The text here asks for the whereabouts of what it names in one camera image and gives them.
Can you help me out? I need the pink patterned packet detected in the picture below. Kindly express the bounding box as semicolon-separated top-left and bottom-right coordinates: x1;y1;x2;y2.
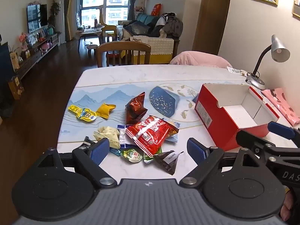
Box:
261;88;300;126

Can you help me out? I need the red cardboard box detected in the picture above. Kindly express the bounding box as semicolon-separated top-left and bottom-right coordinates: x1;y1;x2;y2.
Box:
194;83;280;152

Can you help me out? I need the red snack bag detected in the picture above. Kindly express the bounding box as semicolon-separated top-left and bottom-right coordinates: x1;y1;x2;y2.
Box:
125;115;180;158

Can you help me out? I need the small black snack packet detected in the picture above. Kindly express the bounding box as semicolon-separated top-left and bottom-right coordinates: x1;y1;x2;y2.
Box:
81;136;96;149

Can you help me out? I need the white standing air conditioner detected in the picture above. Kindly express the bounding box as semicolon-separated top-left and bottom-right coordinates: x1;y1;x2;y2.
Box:
54;0;66;44

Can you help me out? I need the black triangular snack packet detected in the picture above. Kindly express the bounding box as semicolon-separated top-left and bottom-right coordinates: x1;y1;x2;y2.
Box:
155;150;184;176

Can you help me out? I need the wooden tv cabinet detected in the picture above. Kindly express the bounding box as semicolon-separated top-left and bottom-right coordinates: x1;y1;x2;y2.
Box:
10;33;60;80

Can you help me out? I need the cluttered sofa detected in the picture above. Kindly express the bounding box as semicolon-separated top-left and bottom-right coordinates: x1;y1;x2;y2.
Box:
117;13;181;64

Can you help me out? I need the yellow snack packet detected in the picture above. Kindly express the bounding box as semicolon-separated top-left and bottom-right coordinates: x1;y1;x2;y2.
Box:
96;102;116;119

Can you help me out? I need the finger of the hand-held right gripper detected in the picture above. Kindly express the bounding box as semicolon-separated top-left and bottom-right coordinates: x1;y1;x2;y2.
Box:
235;129;277;156
268;121;300;147

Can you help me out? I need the wooden dining chair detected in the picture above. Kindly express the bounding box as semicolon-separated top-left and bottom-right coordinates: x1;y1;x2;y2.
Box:
97;41;152;68

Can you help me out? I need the television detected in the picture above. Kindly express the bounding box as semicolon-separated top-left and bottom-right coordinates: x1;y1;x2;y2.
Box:
27;4;48;34

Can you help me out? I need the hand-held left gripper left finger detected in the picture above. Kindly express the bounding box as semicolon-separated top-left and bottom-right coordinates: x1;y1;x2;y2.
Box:
37;138;117;189

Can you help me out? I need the wooden coffee table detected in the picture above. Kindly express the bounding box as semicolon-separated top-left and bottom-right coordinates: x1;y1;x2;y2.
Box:
76;26;105;52

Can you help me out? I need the pink chair cover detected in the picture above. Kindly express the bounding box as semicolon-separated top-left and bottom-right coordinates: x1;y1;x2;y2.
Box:
169;51;233;68

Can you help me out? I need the person's right hand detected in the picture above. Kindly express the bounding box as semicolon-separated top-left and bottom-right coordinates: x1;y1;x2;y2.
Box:
279;187;300;223

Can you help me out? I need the brown foil snack packet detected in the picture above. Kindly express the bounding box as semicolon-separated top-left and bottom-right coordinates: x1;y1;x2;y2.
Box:
125;92;149;125

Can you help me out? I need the silver desk lamp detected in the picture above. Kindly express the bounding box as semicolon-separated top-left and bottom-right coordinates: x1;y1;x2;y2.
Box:
246;34;290;91

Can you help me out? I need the tall green plant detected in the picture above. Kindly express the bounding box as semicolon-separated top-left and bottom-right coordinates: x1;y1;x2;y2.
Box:
48;2;61;32

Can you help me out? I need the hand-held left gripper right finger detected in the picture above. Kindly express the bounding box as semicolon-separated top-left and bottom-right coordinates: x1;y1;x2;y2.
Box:
179;138;260;188

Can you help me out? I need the small wooden stool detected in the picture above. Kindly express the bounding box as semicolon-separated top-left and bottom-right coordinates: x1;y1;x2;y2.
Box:
86;44;99;56

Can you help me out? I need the wooden door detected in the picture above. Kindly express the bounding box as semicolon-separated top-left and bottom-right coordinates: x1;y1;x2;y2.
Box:
192;0;233;55

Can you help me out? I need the green snack bar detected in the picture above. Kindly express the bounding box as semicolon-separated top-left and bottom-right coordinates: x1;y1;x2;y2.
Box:
143;146;163;164

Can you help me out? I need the red gift bag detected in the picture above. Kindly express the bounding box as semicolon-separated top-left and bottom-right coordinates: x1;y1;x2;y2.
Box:
151;3;162;16

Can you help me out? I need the yellow jelly cup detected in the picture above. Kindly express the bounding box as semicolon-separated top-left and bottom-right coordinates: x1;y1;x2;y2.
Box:
68;105;98;122

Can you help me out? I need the clear wrapper near lamp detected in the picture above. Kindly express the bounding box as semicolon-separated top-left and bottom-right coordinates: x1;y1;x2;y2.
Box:
227;66;248;77

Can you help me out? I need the cream snack packet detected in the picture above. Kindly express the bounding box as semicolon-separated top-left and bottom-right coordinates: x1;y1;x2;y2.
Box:
93;126;121;149

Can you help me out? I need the wooden armchair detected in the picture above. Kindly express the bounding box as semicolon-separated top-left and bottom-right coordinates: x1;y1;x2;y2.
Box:
100;5;118;40

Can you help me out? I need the beige curtain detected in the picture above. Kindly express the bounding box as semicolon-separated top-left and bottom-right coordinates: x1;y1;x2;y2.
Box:
63;0;74;41

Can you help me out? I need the green jelly cup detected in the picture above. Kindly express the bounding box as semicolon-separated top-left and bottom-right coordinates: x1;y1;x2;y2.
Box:
121;148;144;163

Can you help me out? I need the blue and white snack packet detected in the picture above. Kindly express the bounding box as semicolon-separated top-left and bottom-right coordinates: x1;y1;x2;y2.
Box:
117;125;134;149

